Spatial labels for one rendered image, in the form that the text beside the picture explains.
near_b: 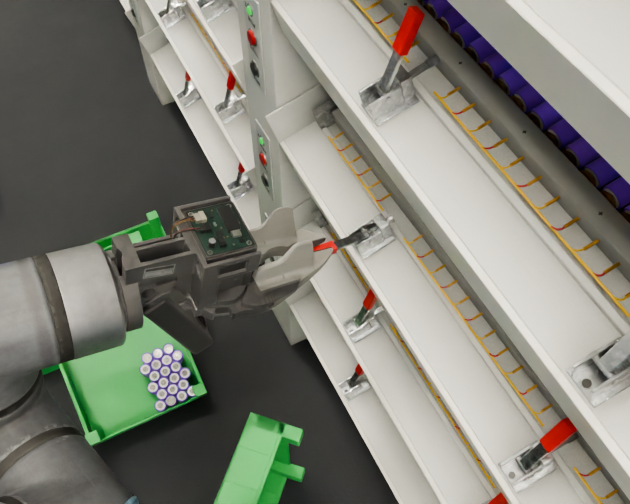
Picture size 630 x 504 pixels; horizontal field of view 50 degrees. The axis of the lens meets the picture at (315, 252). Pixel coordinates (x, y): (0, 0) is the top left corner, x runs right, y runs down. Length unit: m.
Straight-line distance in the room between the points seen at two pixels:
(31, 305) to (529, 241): 0.37
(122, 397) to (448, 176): 0.84
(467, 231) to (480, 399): 0.20
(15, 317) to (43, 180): 1.06
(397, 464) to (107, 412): 0.51
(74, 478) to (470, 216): 0.37
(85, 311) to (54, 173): 1.06
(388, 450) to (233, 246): 0.53
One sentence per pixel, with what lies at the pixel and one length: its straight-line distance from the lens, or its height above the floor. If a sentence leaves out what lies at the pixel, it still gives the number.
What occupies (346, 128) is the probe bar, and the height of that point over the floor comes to 0.58.
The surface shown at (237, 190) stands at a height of 0.17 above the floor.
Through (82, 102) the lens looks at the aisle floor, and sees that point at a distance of 1.74.
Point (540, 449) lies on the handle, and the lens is 0.60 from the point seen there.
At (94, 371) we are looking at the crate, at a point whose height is 0.05.
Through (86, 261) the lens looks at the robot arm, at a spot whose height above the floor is 0.68.
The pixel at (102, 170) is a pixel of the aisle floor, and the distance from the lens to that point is 1.57.
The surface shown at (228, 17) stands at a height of 0.55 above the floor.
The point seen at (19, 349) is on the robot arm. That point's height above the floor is 0.67.
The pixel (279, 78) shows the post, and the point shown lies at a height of 0.63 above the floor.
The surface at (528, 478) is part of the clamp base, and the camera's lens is 0.62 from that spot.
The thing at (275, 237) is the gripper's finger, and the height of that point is 0.59.
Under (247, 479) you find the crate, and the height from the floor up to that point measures 0.20.
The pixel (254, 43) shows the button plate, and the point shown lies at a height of 0.65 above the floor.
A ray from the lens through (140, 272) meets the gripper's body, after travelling 0.56.
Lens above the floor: 1.13
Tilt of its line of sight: 56 degrees down
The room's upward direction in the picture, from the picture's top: straight up
